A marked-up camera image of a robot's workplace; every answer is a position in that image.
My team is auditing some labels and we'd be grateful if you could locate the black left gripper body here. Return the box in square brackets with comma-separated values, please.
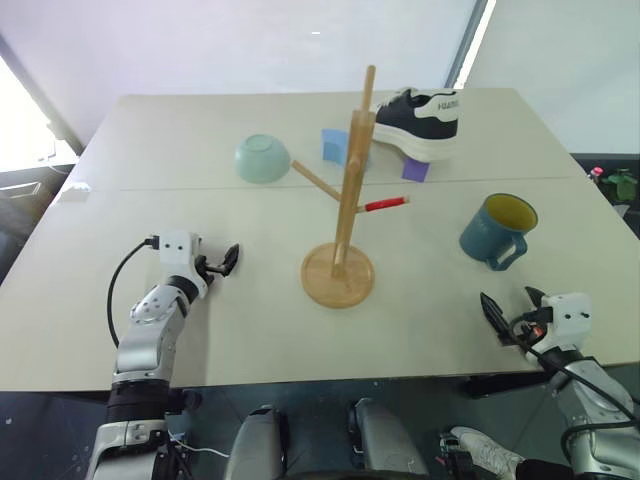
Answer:
[193, 253, 225, 287]

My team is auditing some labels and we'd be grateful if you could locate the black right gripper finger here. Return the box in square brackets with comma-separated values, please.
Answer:
[479, 291, 517, 347]
[523, 285, 547, 314]

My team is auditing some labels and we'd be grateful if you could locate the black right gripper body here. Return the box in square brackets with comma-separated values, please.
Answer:
[506, 306, 555, 364]

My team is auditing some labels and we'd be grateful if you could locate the wooden mug tree stand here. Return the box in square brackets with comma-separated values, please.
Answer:
[291, 64, 412, 310]

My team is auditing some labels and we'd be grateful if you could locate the blue mug with yellow inside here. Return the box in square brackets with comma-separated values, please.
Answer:
[458, 193, 540, 273]

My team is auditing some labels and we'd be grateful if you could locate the pale green bowl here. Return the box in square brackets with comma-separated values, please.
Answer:
[234, 132, 292, 185]

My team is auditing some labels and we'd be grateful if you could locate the white shoe of person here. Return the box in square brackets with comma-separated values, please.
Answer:
[448, 425, 526, 476]

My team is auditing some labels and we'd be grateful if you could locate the green potted plant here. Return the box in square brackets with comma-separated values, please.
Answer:
[601, 168, 640, 202]

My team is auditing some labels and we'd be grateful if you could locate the light blue block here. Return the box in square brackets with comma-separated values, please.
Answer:
[320, 128, 374, 174]

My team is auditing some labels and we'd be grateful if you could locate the red marker pen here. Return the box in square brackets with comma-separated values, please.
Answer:
[364, 196, 406, 213]

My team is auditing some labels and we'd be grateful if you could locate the purple block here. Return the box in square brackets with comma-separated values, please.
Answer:
[401, 155, 432, 183]

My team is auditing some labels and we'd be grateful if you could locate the grey rounded robot leg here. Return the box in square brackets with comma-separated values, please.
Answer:
[222, 403, 290, 480]
[347, 397, 431, 479]

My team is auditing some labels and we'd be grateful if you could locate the black and white sneaker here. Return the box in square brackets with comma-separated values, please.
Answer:
[370, 87, 461, 164]

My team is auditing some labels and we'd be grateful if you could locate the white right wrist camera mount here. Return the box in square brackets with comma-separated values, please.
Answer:
[529, 292, 593, 359]

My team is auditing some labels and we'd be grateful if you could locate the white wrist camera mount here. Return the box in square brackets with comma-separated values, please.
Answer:
[156, 230, 210, 302]
[529, 292, 593, 359]

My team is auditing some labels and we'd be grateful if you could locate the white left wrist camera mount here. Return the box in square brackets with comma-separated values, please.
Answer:
[156, 230, 210, 302]

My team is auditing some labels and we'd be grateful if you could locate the black table frame bar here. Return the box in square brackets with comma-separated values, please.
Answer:
[462, 372, 550, 400]

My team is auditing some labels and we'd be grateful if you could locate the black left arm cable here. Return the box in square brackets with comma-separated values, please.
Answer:
[105, 237, 161, 349]

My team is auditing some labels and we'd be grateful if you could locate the thin white cable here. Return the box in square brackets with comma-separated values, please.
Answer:
[167, 427, 230, 459]

